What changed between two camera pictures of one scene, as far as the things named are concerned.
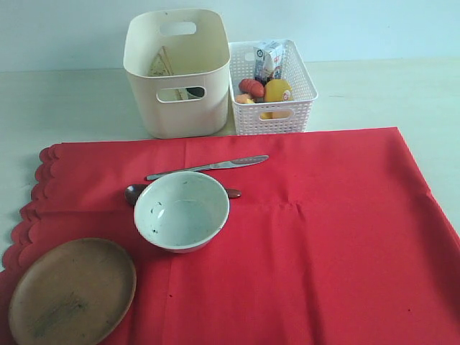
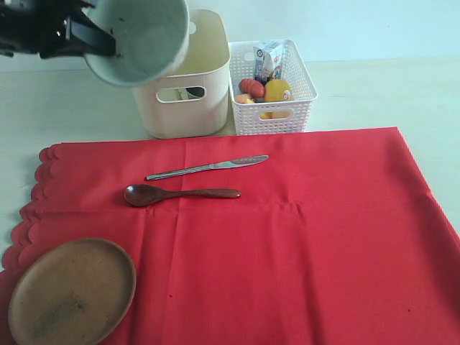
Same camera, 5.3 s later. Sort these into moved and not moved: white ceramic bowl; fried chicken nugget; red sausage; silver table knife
Moved: white ceramic bowl
Not moved: silver table knife; fried chicken nugget; red sausage
